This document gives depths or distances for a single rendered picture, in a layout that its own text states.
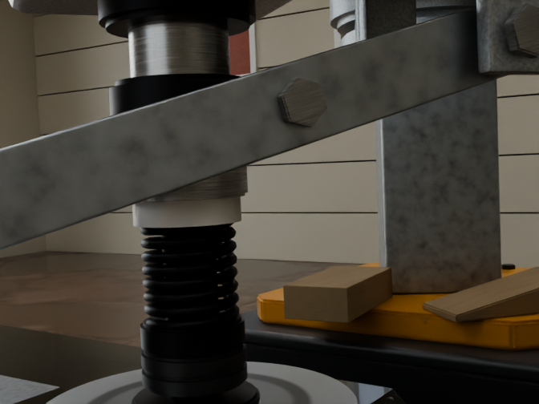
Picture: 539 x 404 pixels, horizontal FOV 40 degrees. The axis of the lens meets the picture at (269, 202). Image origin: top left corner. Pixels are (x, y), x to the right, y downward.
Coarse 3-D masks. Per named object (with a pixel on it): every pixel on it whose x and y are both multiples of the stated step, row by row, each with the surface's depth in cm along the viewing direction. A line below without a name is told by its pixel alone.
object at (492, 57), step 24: (360, 0) 61; (384, 0) 61; (408, 0) 61; (480, 0) 46; (504, 0) 46; (528, 0) 47; (360, 24) 61; (384, 24) 61; (408, 24) 61; (480, 24) 46; (480, 48) 46; (504, 48) 46; (480, 72) 47; (504, 72) 46; (528, 72) 47
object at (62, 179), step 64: (320, 64) 44; (384, 64) 46; (448, 64) 48; (128, 128) 40; (192, 128) 42; (256, 128) 43; (320, 128) 44; (0, 192) 38; (64, 192) 39; (128, 192) 40
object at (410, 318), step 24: (504, 264) 146; (264, 312) 123; (384, 312) 111; (408, 312) 108; (408, 336) 108; (432, 336) 106; (456, 336) 104; (480, 336) 102; (504, 336) 100; (528, 336) 100
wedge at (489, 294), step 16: (528, 272) 113; (480, 288) 110; (496, 288) 108; (512, 288) 107; (528, 288) 105; (432, 304) 108; (448, 304) 106; (464, 304) 104; (480, 304) 103; (496, 304) 102; (512, 304) 103; (528, 304) 103; (464, 320) 101
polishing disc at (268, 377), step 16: (256, 368) 57; (272, 368) 56; (288, 368) 56; (96, 384) 54; (112, 384) 54; (128, 384) 54; (256, 384) 53; (272, 384) 52; (288, 384) 52; (304, 384) 52; (320, 384) 52; (336, 384) 52; (64, 400) 51; (80, 400) 50; (96, 400) 50; (112, 400) 50; (128, 400) 50; (272, 400) 49; (288, 400) 49; (304, 400) 49; (320, 400) 48; (336, 400) 48; (352, 400) 48
